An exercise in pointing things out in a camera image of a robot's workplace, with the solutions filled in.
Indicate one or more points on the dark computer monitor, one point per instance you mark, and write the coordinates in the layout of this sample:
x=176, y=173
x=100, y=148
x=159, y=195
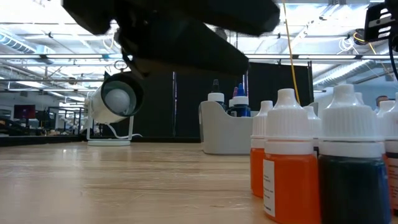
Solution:
x=25, y=112

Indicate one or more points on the white cylindrical spotlight lamp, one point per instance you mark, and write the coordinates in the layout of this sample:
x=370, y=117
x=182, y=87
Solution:
x=102, y=109

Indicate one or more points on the blue-capped food coloring bottle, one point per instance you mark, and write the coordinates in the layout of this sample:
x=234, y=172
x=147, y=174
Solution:
x=241, y=109

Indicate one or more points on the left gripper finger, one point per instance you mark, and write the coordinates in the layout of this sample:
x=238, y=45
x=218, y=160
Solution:
x=186, y=49

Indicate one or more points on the purple-capped food coloring bottle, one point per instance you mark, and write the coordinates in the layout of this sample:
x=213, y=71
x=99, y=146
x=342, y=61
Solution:
x=235, y=92

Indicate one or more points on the small white-capped dropper bottle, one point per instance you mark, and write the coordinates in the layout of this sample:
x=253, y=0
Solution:
x=359, y=98
x=256, y=168
x=292, y=180
x=392, y=130
x=351, y=186
x=385, y=107

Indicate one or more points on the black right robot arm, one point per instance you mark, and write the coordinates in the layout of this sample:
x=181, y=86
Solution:
x=381, y=21

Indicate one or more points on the black-capped food coloring bottle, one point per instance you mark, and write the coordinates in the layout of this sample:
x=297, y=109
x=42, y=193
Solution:
x=215, y=97

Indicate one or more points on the black backdrop panel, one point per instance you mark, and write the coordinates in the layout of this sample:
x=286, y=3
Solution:
x=186, y=109

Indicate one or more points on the person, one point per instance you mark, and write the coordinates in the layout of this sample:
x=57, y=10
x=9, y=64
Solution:
x=382, y=101

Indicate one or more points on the grey plastic bin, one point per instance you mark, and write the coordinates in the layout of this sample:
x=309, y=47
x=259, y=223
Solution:
x=224, y=133

